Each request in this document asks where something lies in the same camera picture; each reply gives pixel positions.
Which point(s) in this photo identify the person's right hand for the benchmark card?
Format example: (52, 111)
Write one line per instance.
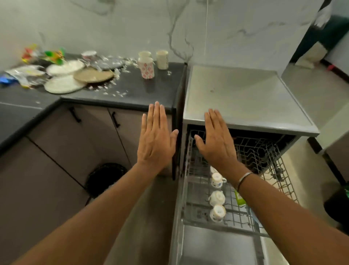
(218, 147)

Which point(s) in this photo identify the person's left hand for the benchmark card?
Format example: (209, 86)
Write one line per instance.
(155, 142)

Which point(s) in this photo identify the person's right little finger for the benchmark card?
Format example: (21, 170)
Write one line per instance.
(229, 135)

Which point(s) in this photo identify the person's left middle finger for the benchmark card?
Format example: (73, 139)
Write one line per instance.
(156, 114)

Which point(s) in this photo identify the person's right thumb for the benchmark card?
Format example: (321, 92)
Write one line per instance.
(199, 143)

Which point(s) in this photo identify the person's right middle finger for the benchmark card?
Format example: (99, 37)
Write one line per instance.
(214, 121)

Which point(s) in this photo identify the person's left little finger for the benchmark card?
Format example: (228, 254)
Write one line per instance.
(144, 122)

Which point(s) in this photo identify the person's left thumb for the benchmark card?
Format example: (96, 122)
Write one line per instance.
(173, 138)

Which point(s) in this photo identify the person's right forearm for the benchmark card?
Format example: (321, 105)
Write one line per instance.
(286, 221)

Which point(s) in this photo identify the person's left forearm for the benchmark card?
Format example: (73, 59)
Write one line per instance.
(98, 213)

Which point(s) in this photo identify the grey cabinet door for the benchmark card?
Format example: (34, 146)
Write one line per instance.
(81, 147)
(128, 128)

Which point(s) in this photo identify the white floral teacup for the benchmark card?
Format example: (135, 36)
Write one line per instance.
(217, 213)
(217, 180)
(213, 169)
(217, 198)

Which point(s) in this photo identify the silver dishwasher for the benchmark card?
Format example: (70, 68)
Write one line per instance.
(245, 98)

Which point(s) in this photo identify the scattered white food scraps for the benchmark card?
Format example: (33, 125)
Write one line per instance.
(117, 92)

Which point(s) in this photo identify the silver wrist bangle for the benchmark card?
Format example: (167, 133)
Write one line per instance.
(243, 178)

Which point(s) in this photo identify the white red-patterned cup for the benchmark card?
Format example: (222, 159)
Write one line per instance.
(147, 69)

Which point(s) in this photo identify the cream ceramic cup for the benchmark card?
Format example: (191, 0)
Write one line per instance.
(162, 60)

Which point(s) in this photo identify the plain white cup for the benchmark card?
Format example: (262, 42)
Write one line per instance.
(144, 53)

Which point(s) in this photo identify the green item in rack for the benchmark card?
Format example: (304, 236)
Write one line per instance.
(240, 199)

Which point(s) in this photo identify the black mesh waste bin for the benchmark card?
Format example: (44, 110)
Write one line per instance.
(105, 178)

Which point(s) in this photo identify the brown dirty plate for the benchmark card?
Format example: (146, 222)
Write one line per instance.
(94, 75)

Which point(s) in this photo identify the grey dirty plate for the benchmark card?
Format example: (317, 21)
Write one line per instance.
(107, 63)

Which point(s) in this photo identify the small white bowl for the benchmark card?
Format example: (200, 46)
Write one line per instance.
(89, 55)

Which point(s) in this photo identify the white dirty plate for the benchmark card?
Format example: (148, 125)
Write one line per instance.
(65, 67)
(64, 84)

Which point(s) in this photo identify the grey side cabinet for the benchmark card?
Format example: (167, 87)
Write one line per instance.
(336, 142)

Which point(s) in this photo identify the colourful snack wrappers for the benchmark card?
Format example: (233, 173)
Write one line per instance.
(46, 54)

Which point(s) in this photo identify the small red object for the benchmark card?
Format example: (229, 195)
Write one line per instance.
(330, 67)

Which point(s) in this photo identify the silver foil wrapper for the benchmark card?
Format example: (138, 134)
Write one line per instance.
(26, 71)

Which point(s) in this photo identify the black plastic bin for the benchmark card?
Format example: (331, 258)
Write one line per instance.
(338, 207)

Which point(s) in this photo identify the large grey cabinet panel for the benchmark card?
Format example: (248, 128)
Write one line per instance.
(32, 196)

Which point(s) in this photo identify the blue wrapper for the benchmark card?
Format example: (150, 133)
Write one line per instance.
(6, 79)

